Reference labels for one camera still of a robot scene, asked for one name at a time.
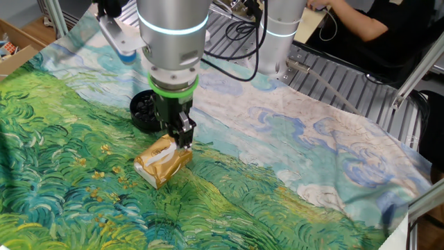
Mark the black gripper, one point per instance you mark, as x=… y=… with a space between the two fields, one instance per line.
x=170 y=111

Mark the white paper napkin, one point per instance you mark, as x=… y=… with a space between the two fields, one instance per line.
x=157 y=156

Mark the bare person forearm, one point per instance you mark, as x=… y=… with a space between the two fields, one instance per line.
x=360 y=24

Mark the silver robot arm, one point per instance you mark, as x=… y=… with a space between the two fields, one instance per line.
x=173 y=45

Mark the bystander hand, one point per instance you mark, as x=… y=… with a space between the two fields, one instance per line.
x=317 y=3

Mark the gold tissue pack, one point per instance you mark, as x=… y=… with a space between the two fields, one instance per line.
x=163 y=172

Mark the black round container of stones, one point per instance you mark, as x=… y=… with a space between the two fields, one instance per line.
x=140 y=111

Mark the painted landscape print tablecloth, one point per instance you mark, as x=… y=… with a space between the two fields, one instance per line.
x=260 y=156

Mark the tan cardboard sheet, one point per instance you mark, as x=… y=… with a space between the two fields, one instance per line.
x=310 y=26

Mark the brown cardboard box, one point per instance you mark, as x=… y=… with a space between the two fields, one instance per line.
x=17 y=60

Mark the Rubik's cube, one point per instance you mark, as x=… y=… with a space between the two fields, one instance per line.
x=10 y=48

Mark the black shirt torso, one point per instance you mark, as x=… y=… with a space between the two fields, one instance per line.
x=409 y=34

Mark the wrist camera with blue end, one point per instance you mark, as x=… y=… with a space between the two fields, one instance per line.
x=126 y=57

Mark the silver camera mount bracket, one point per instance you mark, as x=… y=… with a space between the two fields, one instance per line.
x=118 y=34

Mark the aluminium frame post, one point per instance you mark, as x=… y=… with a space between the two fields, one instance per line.
x=416 y=73
x=57 y=17
x=426 y=201

